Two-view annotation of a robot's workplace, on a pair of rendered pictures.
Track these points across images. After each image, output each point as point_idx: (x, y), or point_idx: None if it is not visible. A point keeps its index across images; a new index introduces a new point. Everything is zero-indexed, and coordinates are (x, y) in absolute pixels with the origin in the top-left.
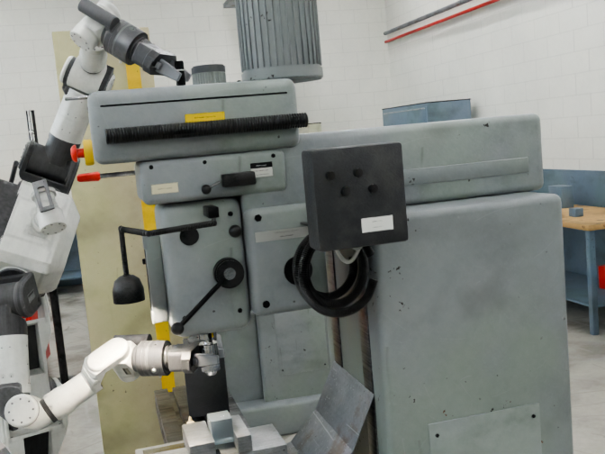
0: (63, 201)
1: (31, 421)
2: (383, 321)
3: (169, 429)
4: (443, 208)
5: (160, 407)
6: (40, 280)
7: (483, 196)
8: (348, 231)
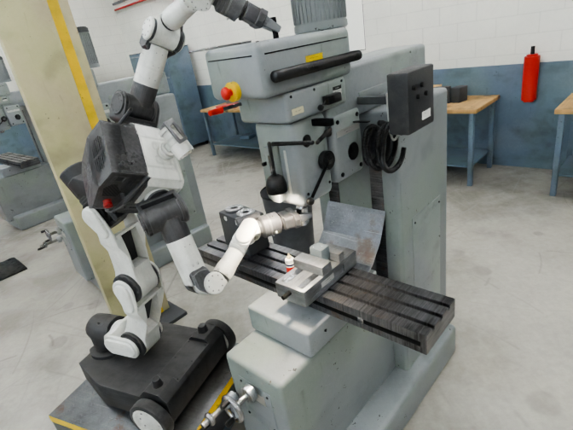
0: None
1: (223, 287)
2: (399, 170)
3: (249, 265)
4: None
5: (220, 256)
6: None
7: None
8: (418, 120)
